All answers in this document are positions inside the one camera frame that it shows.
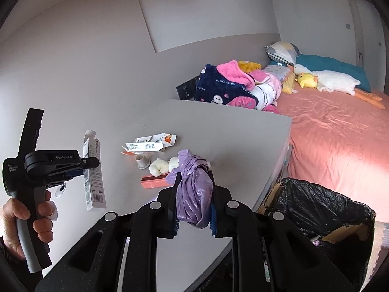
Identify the white goose plush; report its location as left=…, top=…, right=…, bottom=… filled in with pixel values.
left=293, top=64, right=385, bottom=109

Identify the person's left hand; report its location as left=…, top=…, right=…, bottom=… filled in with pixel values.
left=2, top=190, right=59, bottom=260

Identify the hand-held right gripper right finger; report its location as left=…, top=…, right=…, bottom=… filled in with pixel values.
left=208, top=170, right=350, bottom=292

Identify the long yellow pillow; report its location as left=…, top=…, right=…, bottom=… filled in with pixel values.
left=281, top=73, right=296, bottom=95

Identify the dark wall socket panel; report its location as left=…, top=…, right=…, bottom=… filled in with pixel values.
left=176, top=77, right=200, bottom=101

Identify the torn white barcode carton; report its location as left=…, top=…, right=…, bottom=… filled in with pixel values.
left=126, top=141, right=166, bottom=156

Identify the crumpled white tissue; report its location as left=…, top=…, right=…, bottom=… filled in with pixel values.
left=149, top=156, right=180, bottom=177

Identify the yellow duck plush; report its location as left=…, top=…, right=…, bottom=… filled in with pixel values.
left=296, top=72, right=318, bottom=89

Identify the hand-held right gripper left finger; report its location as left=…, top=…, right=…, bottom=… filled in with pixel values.
left=35, top=172, right=182, bottom=292

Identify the navy printed blanket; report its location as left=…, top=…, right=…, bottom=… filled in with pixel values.
left=194, top=64, right=259, bottom=110

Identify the grey wardrobe door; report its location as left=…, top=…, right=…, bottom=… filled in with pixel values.
left=343, top=0, right=387, bottom=67

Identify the person's left forearm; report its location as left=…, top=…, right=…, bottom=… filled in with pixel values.
left=0, top=237, right=43, bottom=284

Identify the pink fleece blanket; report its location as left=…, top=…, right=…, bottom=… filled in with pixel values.
left=216, top=61, right=282, bottom=114

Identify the white foam floor mat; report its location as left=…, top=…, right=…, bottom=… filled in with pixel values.
left=372, top=220, right=389, bottom=250

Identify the teal pillow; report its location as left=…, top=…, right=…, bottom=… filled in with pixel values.
left=293, top=55, right=373, bottom=93

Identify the checked patchwork pillow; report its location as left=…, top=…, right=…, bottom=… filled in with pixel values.
left=265, top=42, right=303, bottom=66

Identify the flat pink box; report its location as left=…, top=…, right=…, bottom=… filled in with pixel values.
left=141, top=173, right=171, bottom=190

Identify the cardboard trash box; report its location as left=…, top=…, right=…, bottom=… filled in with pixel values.
left=257, top=182, right=375, bottom=245

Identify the floral pillow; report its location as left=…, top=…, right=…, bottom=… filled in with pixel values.
left=263, top=64, right=293, bottom=83

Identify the pink bed sheet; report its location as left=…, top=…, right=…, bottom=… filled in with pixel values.
left=267, top=82, right=389, bottom=219

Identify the white thermometer box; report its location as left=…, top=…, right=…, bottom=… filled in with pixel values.
left=83, top=130, right=107, bottom=212

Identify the purple plastic bag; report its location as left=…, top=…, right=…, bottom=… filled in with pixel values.
left=166, top=149, right=215, bottom=228

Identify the yellow plush toy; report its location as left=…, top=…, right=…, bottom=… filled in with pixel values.
left=238, top=61, right=262, bottom=74

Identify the white and orange carton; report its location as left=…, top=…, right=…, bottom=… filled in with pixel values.
left=122, top=132, right=177, bottom=155

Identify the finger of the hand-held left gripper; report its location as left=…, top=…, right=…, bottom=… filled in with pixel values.
left=62, top=170, right=86, bottom=183
left=80, top=156, right=101, bottom=171

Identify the black bag lined bin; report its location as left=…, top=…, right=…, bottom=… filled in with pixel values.
left=267, top=178, right=376, bottom=292

